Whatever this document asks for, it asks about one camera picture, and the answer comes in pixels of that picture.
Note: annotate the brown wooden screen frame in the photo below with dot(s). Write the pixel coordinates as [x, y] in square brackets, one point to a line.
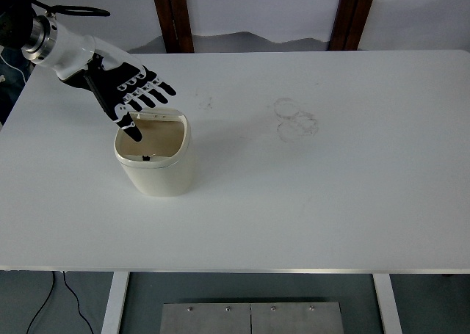
[350, 14]
[172, 14]

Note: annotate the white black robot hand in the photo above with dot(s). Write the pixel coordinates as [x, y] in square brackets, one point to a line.
[73, 55]

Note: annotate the mountain painting screen panel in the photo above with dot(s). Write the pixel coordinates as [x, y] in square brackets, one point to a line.
[264, 11]
[121, 3]
[422, 14]

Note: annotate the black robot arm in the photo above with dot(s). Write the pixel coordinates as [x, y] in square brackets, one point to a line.
[14, 14]

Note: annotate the white table leg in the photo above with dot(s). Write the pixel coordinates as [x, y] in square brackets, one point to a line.
[114, 304]
[387, 304]

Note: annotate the cream plastic lidded trash bin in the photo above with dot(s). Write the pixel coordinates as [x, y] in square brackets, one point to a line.
[161, 180]

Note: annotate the grey metal plate with screws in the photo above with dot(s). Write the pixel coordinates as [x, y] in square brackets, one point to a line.
[205, 321]
[293, 321]

